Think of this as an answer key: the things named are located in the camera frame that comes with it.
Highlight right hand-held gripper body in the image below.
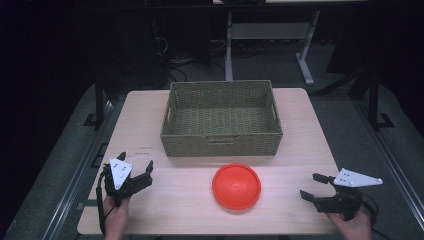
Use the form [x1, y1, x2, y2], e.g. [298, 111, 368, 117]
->
[314, 168, 384, 222]

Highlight dark computer tower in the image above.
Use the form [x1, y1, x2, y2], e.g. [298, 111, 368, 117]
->
[109, 13, 169, 89]

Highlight aluminium floor rail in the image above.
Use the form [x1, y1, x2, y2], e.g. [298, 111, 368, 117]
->
[41, 99, 116, 240]
[352, 99, 424, 231]

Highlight black cable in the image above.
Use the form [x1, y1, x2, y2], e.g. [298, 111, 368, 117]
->
[360, 194, 395, 240]
[95, 164, 111, 236]

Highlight woven green basket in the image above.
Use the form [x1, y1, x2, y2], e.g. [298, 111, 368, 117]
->
[160, 79, 284, 158]

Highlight person's left hand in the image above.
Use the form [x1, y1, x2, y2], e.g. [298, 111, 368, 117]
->
[103, 195, 131, 240]

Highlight white metal desk frame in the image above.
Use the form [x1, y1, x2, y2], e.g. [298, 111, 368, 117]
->
[224, 9, 322, 87]

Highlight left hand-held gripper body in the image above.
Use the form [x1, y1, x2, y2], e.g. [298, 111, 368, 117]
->
[102, 156, 154, 207]

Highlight black metal stand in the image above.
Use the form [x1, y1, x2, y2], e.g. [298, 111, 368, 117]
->
[82, 74, 108, 130]
[365, 71, 396, 132]

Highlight orange plastic bowl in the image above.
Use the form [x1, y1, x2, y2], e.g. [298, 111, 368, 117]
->
[211, 162, 262, 211]

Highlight bundle of floor cables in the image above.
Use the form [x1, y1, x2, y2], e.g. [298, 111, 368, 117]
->
[156, 34, 228, 83]

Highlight person's right hand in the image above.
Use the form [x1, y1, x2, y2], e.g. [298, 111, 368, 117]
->
[325, 208, 373, 240]

